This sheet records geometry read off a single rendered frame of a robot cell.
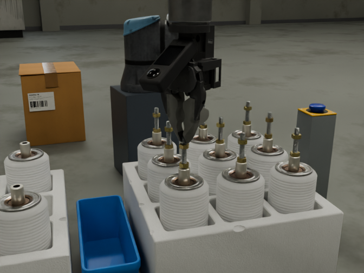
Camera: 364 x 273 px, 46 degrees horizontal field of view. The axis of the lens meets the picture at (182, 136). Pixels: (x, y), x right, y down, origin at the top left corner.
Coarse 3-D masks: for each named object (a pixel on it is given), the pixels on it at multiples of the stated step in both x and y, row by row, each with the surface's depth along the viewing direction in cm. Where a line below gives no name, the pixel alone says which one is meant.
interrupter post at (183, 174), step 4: (180, 168) 80; (188, 168) 80; (180, 172) 80; (184, 172) 80; (188, 172) 80; (180, 176) 80; (184, 176) 80; (188, 176) 81; (180, 180) 81; (184, 180) 80; (188, 180) 81; (184, 184) 81
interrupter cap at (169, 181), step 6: (174, 174) 84; (192, 174) 84; (168, 180) 82; (174, 180) 82; (192, 180) 82; (198, 180) 82; (168, 186) 79; (174, 186) 79; (180, 186) 79; (186, 186) 79; (192, 186) 79; (198, 186) 79
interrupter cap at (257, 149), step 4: (260, 144) 102; (272, 144) 102; (252, 148) 99; (256, 148) 99; (260, 148) 100; (272, 148) 100; (276, 148) 99; (280, 148) 99; (256, 152) 96; (260, 152) 97; (264, 152) 97; (268, 152) 97; (272, 152) 97; (276, 152) 96; (280, 152) 96
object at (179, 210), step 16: (160, 192) 81; (176, 192) 78; (192, 192) 78; (208, 192) 81; (160, 208) 82; (176, 208) 78; (192, 208) 78; (208, 208) 83; (176, 224) 80; (192, 224) 80
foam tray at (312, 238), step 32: (128, 192) 103; (160, 224) 81; (224, 224) 81; (256, 224) 81; (288, 224) 82; (320, 224) 84; (160, 256) 76; (192, 256) 78; (224, 256) 80; (256, 256) 82; (288, 256) 85; (320, 256) 87
